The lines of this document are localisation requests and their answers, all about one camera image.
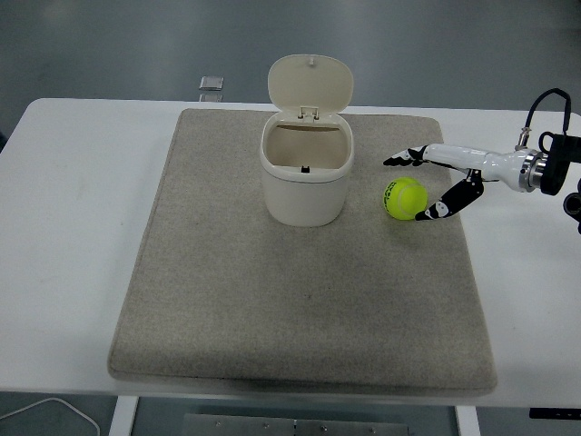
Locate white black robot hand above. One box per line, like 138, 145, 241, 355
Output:
382, 144, 528, 223

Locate beige grey felt mat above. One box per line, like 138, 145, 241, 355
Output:
106, 107, 498, 395

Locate white table leg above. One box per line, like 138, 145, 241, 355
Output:
453, 405, 481, 436
108, 396, 140, 436

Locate black table control panel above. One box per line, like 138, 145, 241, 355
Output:
528, 407, 581, 420

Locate yellow-green tennis ball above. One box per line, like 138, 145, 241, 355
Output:
383, 176, 429, 222

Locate grey metal plate with screws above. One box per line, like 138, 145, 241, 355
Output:
181, 412, 412, 436

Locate white cable on floor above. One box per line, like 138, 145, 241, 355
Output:
0, 397, 100, 436

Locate cream plastic bin with lid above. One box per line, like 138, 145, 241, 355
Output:
258, 54, 355, 228

